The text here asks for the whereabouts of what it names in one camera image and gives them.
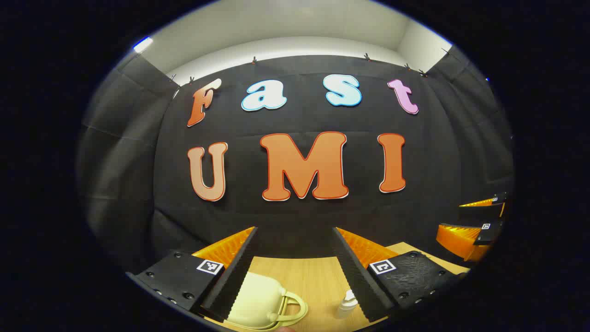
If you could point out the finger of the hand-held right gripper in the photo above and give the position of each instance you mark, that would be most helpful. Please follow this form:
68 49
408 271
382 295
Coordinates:
461 240
479 210

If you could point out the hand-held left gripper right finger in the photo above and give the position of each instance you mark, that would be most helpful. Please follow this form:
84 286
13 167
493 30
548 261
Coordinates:
357 276

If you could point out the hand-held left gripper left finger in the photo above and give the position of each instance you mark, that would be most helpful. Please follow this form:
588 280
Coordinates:
235 276

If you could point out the silver pump bottle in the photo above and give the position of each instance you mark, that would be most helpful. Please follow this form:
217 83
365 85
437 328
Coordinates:
345 305

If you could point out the black backdrop cloth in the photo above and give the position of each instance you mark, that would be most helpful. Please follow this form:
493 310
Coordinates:
299 216

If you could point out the ceiling light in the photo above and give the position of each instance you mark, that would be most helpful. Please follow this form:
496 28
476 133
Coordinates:
143 44

